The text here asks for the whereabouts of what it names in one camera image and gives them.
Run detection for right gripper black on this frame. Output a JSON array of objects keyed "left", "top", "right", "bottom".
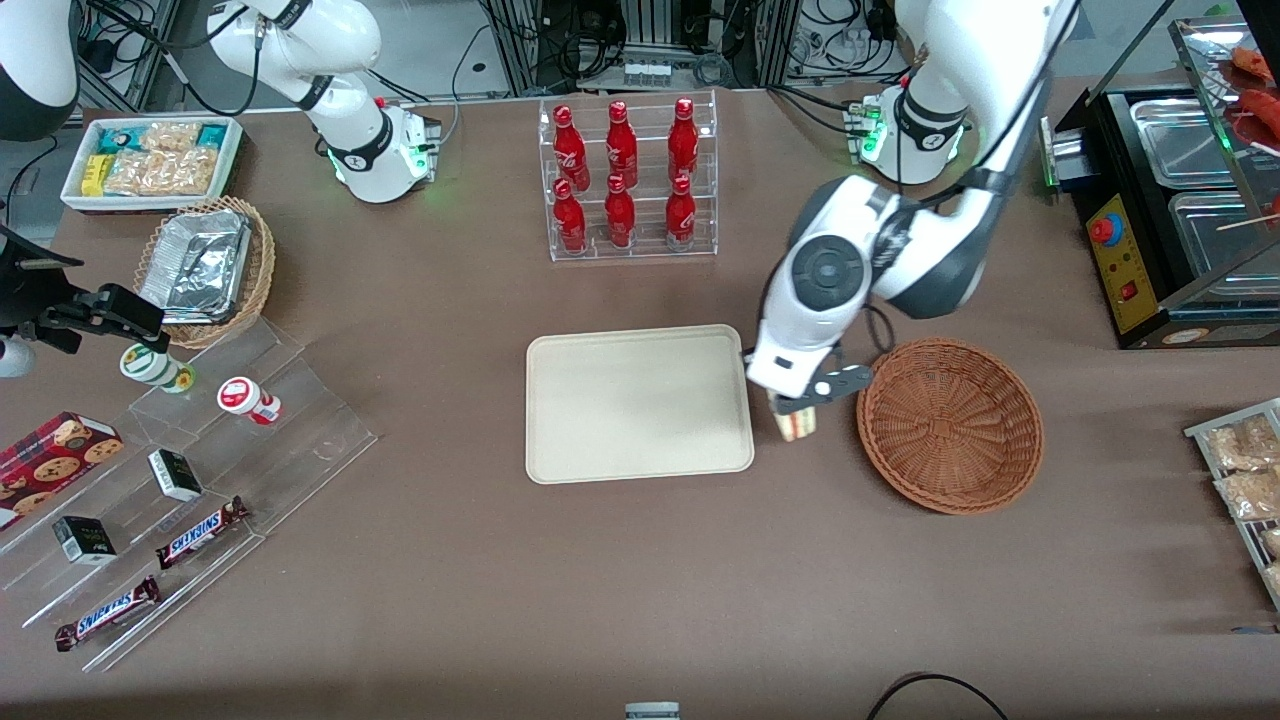
[{"left": 0, "top": 228, "right": 166, "bottom": 353}]

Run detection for beige plastic tray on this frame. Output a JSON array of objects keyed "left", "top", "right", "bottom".
[{"left": 525, "top": 324, "right": 756, "bottom": 486}]

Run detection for light wicker basket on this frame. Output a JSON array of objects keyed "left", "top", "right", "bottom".
[{"left": 133, "top": 196, "right": 276, "bottom": 350}]

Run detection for round brown wicker basket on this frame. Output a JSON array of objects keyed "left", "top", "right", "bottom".
[{"left": 856, "top": 337, "right": 1045, "bottom": 516}]

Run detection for green white yogurt cup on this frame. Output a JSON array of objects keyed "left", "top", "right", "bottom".
[{"left": 120, "top": 343, "right": 195, "bottom": 394}]

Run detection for stacked aluminium foil trays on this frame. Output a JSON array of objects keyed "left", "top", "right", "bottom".
[{"left": 140, "top": 210, "right": 251, "bottom": 323}]

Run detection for white rectangular plastic bin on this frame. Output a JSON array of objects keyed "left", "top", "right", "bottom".
[{"left": 60, "top": 116, "right": 244, "bottom": 214}]

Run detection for red white yogurt cup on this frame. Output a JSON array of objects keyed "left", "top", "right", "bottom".
[{"left": 217, "top": 376, "right": 282, "bottom": 426}]

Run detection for large clear bag of crackers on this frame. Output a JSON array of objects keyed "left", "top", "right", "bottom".
[{"left": 105, "top": 147, "right": 218, "bottom": 197}]

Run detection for red cola bottle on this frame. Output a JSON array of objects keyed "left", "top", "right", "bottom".
[
  {"left": 553, "top": 104, "right": 591, "bottom": 191},
  {"left": 665, "top": 175, "right": 698, "bottom": 251},
  {"left": 604, "top": 174, "right": 637, "bottom": 249},
  {"left": 553, "top": 178, "right": 589, "bottom": 253},
  {"left": 668, "top": 97, "right": 699, "bottom": 183},
  {"left": 605, "top": 100, "right": 639, "bottom": 188}
]

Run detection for red cookie box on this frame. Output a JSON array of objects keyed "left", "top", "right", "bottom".
[{"left": 0, "top": 411, "right": 125, "bottom": 531}]

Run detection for small black carton box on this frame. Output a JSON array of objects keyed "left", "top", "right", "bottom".
[
  {"left": 52, "top": 516, "right": 118, "bottom": 566},
  {"left": 148, "top": 449, "right": 204, "bottom": 502}
]

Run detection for clear acrylic bottle rack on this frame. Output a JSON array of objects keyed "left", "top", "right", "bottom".
[{"left": 538, "top": 88, "right": 719, "bottom": 263}]

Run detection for small clear bag of crackers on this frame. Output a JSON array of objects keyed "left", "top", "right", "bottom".
[{"left": 140, "top": 120, "right": 201, "bottom": 154}]

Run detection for clear acrylic stepped shelf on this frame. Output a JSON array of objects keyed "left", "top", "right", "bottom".
[{"left": 0, "top": 318, "right": 379, "bottom": 673}]

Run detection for Snickers chocolate bar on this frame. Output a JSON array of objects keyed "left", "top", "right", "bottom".
[
  {"left": 55, "top": 576, "right": 161, "bottom": 652},
  {"left": 155, "top": 497, "right": 251, "bottom": 570}
]

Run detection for aluminium equipment rack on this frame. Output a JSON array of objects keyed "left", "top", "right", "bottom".
[{"left": 485, "top": 0, "right": 801, "bottom": 96}]

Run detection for grey metal box green light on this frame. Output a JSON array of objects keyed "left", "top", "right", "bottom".
[{"left": 1040, "top": 117, "right": 1091, "bottom": 193}]

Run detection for black glass food warmer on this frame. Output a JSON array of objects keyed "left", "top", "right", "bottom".
[{"left": 1040, "top": 15, "right": 1280, "bottom": 351}]

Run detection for stainless steel warmer pan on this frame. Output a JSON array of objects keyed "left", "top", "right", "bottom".
[
  {"left": 1130, "top": 96, "right": 1241, "bottom": 189},
  {"left": 1168, "top": 190, "right": 1280, "bottom": 301}
]

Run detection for red skewered sausages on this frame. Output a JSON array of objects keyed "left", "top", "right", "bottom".
[{"left": 1228, "top": 45, "right": 1280, "bottom": 151}]

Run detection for black cable loop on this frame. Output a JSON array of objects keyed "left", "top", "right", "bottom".
[{"left": 866, "top": 672, "right": 1011, "bottom": 720}]

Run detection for grey wire tray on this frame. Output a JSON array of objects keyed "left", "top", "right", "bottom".
[{"left": 1185, "top": 398, "right": 1280, "bottom": 613}]

